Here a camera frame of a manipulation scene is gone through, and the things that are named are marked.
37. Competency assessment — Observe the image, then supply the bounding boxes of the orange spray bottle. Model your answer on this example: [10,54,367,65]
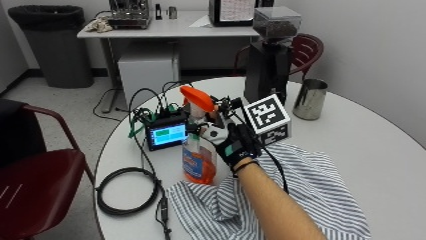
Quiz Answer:
[178,85,218,186]

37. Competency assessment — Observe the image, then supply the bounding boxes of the small black screen device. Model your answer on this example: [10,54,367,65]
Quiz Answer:
[143,113,189,152]

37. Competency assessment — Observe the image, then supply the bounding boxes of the white marker cube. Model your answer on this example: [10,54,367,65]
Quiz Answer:
[242,94,293,146]

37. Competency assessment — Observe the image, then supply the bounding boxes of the white cabinet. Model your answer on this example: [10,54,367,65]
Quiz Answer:
[117,54,181,109]

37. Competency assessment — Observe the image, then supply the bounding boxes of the steel cup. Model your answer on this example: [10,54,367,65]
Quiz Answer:
[291,78,328,121]

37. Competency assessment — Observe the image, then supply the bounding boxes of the black coffee grinder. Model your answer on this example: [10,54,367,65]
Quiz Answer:
[242,6,303,105]

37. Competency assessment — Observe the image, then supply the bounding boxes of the striped grey white cloth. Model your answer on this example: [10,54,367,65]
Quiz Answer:
[165,142,372,240]

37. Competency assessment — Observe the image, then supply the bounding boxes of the grey rectangular table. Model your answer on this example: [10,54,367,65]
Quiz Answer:
[76,9,261,114]

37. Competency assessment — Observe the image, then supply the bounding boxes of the dark red slatted chair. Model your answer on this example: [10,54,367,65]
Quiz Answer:
[233,33,324,83]

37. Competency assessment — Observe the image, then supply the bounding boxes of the white paper sheet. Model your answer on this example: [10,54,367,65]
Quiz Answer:
[187,14,214,29]

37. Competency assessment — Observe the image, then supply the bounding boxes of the black framed white appliance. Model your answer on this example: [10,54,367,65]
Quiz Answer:
[207,0,275,28]

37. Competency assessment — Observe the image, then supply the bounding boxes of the steel espresso machine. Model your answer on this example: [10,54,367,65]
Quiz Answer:
[106,0,153,30]

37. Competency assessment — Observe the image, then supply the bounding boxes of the crumpled beige rag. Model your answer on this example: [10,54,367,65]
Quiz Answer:
[84,16,114,34]

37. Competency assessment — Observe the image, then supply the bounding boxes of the dark red armchair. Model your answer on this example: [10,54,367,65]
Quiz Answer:
[0,99,95,240]

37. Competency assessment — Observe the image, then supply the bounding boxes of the black jacket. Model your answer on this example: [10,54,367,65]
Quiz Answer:
[0,98,48,169]

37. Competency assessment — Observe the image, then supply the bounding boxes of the grey trash bin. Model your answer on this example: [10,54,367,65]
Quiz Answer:
[6,4,94,89]

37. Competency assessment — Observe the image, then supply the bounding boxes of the green cables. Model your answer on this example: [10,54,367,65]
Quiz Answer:
[127,103,181,139]

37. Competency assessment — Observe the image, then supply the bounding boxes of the black glove cable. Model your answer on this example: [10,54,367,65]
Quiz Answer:
[258,143,290,195]

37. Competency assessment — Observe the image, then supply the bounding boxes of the black floor cable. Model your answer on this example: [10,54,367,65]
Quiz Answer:
[92,87,130,122]

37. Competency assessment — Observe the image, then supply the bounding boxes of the coiled black cable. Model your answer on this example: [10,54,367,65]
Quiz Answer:
[94,166,171,240]

